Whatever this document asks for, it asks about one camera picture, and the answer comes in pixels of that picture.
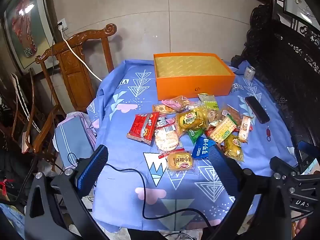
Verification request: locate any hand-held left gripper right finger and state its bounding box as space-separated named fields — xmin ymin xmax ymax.
xmin=208 ymin=145 xmax=293 ymax=240

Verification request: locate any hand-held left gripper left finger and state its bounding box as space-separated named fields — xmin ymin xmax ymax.
xmin=24 ymin=144 xmax=109 ymax=240

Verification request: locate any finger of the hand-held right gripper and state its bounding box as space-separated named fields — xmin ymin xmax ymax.
xmin=297 ymin=141 xmax=320 ymax=161
xmin=269 ymin=156 xmax=301 ymax=181

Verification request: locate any shiny yellow cake packet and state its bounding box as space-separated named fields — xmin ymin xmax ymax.
xmin=224 ymin=135 xmax=244 ymax=162

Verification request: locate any blue triangular snack packet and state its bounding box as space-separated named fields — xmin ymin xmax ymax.
xmin=192 ymin=136 xmax=216 ymax=159

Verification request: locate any yellow cracker packet green label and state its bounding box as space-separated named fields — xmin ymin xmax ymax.
xmin=209 ymin=117 xmax=238 ymax=143

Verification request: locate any yellow small bread packet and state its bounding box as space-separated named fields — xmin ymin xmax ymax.
xmin=166 ymin=151 xmax=196 ymax=172

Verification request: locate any small green snack packet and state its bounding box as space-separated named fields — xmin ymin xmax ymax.
xmin=187 ymin=128 xmax=204 ymax=145

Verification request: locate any brown pastry packet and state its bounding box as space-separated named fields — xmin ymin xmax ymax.
xmin=221 ymin=106 xmax=242 ymax=127

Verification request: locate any yellow green cake packet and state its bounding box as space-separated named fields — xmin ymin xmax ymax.
xmin=176 ymin=107 xmax=208 ymax=132

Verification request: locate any clear rice cracker packet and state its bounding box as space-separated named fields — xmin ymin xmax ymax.
xmin=154 ymin=124 xmax=180 ymax=153

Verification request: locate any light green snack packet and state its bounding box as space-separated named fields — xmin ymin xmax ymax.
xmin=198 ymin=93 xmax=219 ymax=110

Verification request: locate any small clear candy packet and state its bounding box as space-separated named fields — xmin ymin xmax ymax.
xmin=156 ymin=115 xmax=175 ymax=129

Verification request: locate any pink biscuit packet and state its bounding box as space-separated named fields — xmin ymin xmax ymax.
xmin=161 ymin=95 xmax=193 ymax=112

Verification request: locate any orange biscuit packet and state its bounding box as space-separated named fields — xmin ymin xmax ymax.
xmin=152 ymin=104 xmax=177 ymax=115

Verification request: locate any orange cardboard box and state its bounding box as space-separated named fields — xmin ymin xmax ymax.
xmin=153 ymin=52 xmax=236 ymax=101

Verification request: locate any blue striped cloth bundle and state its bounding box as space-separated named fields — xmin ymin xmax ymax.
xmin=54 ymin=112 xmax=97 ymax=169

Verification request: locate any blue printed tablecloth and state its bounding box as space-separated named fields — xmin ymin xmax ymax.
xmin=86 ymin=59 xmax=304 ymax=233

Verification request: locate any black phone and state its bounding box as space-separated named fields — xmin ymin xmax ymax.
xmin=245 ymin=96 xmax=270 ymax=124

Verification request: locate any black carved wooden furniture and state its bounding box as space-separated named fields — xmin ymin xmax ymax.
xmin=231 ymin=0 xmax=320 ymax=170

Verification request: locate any carved wooden chair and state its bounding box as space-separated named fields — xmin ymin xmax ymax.
xmin=24 ymin=24 xmax=117 ymax=160

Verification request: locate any white drink can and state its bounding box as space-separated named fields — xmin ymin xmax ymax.
xmin=243 ymin=65 xmax=255 ymax=80

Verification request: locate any framed red picture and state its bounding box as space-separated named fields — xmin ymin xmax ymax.
xmin=2 ymin=0 xmax=54 ymax=70

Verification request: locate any black cable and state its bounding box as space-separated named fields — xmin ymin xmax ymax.
xmin=67 ymin=152 xmax=213 ymax=230

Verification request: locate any white cable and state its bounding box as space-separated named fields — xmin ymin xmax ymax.
xmin=59 ymin=26 xmax=103 ymax=82

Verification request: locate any white wall socket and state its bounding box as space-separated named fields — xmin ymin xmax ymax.
xmin=57 ymin=18 xmax=68 ymax=32

